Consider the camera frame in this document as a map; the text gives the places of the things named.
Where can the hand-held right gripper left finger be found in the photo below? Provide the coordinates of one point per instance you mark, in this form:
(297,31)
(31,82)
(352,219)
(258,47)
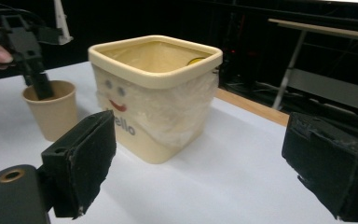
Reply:
(84,161)

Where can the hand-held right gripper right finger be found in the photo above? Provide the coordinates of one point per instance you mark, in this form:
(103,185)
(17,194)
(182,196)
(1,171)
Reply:
(329,168)

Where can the metal-legged side table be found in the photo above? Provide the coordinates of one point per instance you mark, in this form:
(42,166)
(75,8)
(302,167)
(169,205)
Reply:
(323,30)

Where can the cream bin with smiley face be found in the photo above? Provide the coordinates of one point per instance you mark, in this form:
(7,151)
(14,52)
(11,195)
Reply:
(155,77)

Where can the white stand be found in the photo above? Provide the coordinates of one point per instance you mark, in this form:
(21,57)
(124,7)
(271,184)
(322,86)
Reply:
(61,25)

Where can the brown paper cup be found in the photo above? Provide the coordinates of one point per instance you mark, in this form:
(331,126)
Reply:
(56,118)

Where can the yellow round item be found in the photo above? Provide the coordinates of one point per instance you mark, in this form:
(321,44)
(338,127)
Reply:
(196,60)

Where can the clear plastic bin liner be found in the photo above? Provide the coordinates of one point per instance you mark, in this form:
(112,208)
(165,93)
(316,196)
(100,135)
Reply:
(180,115)

